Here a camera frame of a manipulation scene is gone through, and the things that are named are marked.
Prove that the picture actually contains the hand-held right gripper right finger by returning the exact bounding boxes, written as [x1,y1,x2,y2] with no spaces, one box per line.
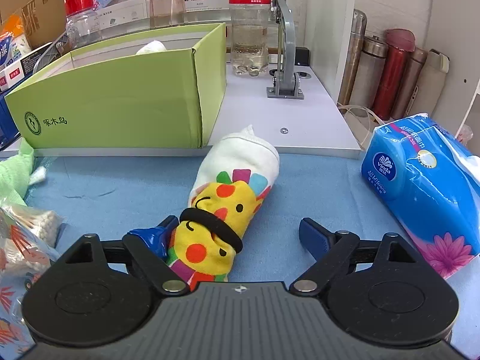
[289,217,426,297]

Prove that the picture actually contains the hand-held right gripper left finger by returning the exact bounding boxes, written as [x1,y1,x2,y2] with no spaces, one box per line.
[56,215,191,297]

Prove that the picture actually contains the yellow giraffe print sock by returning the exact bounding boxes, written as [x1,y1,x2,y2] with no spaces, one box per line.
[165,124,281,290]

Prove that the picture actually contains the green cardboard box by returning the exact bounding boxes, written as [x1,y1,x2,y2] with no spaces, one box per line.
[4,22,228,150]

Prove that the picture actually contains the blue printed tablecloth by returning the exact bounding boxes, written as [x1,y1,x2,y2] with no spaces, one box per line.
[0,154,480,349]

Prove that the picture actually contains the blue tissue pack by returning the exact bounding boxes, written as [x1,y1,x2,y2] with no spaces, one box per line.
[361,112,480,280]

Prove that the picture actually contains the cotton swabs bag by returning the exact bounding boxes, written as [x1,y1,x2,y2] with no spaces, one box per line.
[0,203,63,249]

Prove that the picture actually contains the white desk riser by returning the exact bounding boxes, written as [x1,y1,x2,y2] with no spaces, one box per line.
[0,62,367,160]

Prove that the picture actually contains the printed glass mug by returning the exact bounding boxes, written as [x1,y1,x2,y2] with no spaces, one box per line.
[0,210,64,347]

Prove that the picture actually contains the silver steel thermos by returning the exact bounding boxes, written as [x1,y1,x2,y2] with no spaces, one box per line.
[349,35,389,112]

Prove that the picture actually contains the red thermos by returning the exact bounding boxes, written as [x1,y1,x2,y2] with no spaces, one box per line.
[371,28,416,121]

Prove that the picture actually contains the brown thermos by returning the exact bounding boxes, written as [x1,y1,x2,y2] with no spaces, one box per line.
[392,47,429,119]

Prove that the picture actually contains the crumpled clear plastic bag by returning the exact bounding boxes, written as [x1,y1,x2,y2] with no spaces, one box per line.
[455,125,475,146]

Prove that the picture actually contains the blue box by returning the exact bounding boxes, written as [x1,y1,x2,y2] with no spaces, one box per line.
[0,100,22,148]

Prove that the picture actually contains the beige thermos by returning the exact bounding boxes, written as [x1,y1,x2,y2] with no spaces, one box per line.
[410,49,450,129]

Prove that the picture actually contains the red label cola bottle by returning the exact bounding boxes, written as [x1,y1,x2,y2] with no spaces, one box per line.
[227,0,274,78]

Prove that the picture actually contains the white red label boxes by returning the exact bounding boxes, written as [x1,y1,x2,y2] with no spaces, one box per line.
[0,49,72,91]

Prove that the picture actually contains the red lid plastic jar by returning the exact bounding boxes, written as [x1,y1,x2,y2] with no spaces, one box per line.
[64,0,104,50]

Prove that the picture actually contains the orange white packet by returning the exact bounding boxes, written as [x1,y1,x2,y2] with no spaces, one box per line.
[0,14,33,73]

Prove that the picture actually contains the brown cardboard box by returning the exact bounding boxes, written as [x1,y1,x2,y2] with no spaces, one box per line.
[0,0,69,50]

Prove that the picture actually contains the white cable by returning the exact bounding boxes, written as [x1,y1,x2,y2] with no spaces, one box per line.
[337,102,384,151]

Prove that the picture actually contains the grey metal bracket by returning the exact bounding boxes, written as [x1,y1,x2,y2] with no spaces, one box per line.
[266,0,305,100]

